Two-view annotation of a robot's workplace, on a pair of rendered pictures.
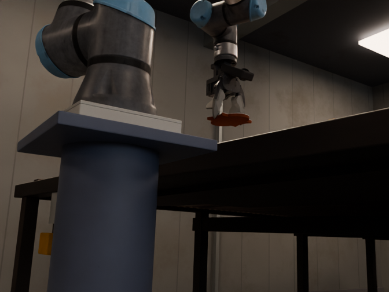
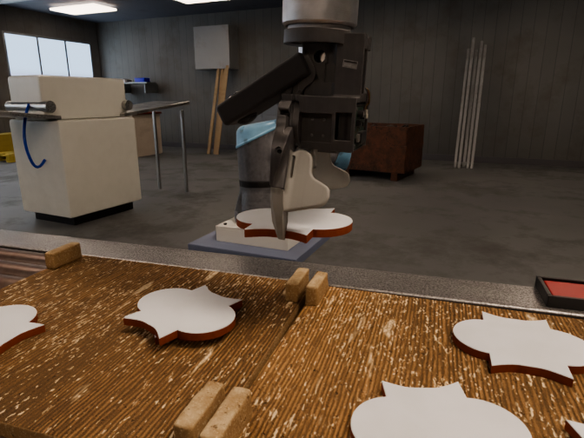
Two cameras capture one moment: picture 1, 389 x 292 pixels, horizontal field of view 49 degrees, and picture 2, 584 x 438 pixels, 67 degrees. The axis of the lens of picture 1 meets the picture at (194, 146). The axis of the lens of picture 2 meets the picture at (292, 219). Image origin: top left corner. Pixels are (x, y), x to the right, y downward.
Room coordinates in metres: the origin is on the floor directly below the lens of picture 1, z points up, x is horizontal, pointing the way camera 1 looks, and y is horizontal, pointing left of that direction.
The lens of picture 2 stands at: (1.64, -0.38, 1.19)
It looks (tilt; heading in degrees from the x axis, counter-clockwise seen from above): 15 degrees down; 146
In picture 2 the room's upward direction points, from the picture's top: straight up
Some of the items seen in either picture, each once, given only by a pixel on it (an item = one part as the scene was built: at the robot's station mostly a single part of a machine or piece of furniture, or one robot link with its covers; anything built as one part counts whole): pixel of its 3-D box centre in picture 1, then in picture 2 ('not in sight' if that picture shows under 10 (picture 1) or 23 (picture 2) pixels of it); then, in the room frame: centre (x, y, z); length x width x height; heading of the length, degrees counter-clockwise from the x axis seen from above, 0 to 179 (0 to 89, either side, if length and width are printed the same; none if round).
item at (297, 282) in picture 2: not in sight; (297, 284); (1.18, -0.06, 0.95); 0.06 x 0.02 x 0.03; 129
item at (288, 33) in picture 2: (223, 78); (322, 94); (1.26, -0.08, 1.20); 0.09 x 0.08 x 0.12; 37
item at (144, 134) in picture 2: not in sight; (103, 132); (-9.08, 1.72, 0.45); 2.63 x 0.84 x 0.90; 33
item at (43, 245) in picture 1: (55, 222); not in sight; (1.66, 0.52, 0.74); 0.09 x 0.08 x 0.24; 39
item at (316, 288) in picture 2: not in sight; (317, 288); (1.21, -0.05, 0.95); 0.06 x 0.02 x 0.03; 128
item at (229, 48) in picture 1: (224, 54); (321, 9); (1.25, -0.08, 1.28); 0.08 x 0.08 x 0.05
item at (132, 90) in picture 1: (117, 92); (264, 198); (0.74, 0.15, 0.96); 0.15 x 0.15 x 0.10
